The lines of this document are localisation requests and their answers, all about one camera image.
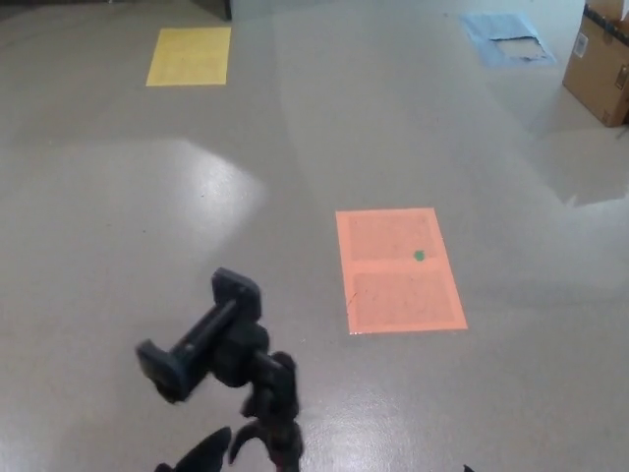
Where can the yellow paper sheet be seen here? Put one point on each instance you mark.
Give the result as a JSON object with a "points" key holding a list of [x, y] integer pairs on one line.
{"points": [[189, 56]]}

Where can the small green round sticker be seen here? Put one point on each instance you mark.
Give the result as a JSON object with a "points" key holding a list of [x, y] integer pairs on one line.
{"points": [[419, 255]]}

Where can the orange paper sheet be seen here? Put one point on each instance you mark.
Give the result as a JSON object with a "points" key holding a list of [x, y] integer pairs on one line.
{"points": [[393, 295]]}

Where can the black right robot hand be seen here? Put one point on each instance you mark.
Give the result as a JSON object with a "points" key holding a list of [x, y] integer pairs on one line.
{"points": [[469, 469]]}

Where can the brown cardboard box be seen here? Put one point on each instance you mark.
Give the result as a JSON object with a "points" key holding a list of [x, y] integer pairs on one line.
{"points": [[594, 74]]}

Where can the black extendable phone stand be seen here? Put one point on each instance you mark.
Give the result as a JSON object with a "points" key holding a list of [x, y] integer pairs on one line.
{"points": [[236, 349]]}

